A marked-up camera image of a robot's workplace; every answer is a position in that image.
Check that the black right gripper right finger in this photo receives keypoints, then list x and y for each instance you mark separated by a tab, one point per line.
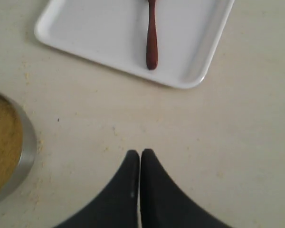
163	204

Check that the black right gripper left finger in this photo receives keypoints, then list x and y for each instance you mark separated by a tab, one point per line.
116	205

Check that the dark wooden spoon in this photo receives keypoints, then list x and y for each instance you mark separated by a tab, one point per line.
151	45

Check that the steel bowl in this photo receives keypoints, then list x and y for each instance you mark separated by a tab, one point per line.
28	153

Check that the yellow millet grains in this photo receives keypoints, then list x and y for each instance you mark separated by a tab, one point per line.
10	141

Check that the white rectangular tray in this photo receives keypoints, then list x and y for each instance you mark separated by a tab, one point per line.
114	32

